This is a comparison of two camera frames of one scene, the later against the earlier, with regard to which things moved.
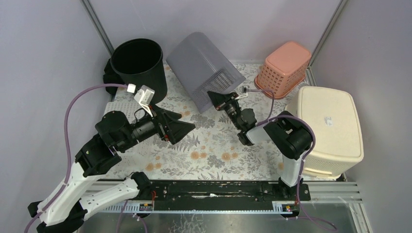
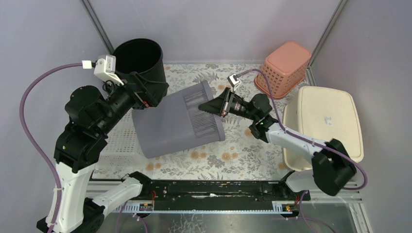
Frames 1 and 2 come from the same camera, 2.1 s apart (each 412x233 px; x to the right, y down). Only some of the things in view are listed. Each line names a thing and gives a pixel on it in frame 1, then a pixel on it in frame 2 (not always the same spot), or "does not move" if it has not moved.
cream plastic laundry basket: (336, 117) does not move
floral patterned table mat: (213, 149) does not move
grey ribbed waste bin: (200, 69) → (177, 124)
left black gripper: (165, 126) → (138, 91)
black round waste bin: (140, 62) does not move
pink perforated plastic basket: (283, 70) does not move
